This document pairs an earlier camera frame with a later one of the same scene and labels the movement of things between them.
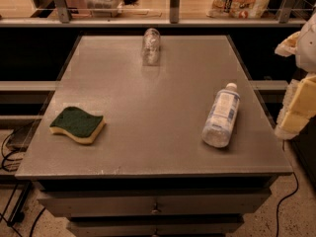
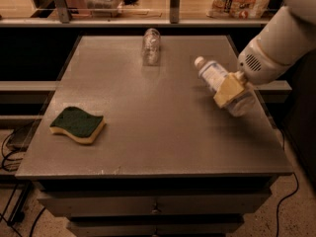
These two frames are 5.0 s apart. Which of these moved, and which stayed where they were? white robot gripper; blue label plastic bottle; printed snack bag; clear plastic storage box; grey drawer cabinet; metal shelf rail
Moved: blue label plastic bottle; white robot gripper
Stayed: printed snack bag; clear plastic storage box; grey drawer cabinet; metal shelf rail
